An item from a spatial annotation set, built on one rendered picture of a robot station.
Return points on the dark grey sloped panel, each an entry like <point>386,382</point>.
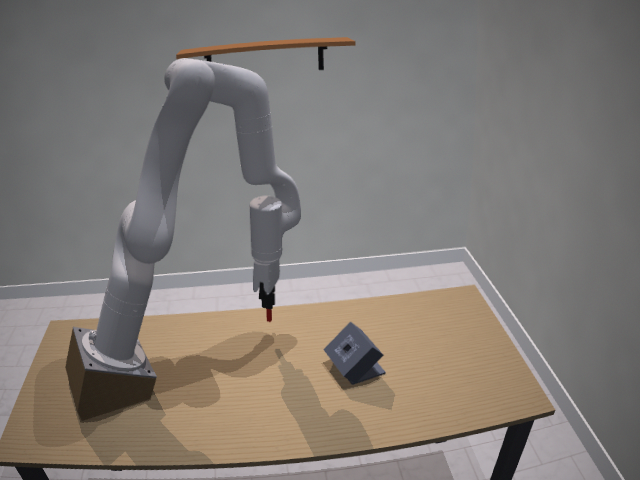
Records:
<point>354,356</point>

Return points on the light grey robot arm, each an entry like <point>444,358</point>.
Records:
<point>148,232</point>

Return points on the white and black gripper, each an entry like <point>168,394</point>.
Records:
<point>268,273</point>

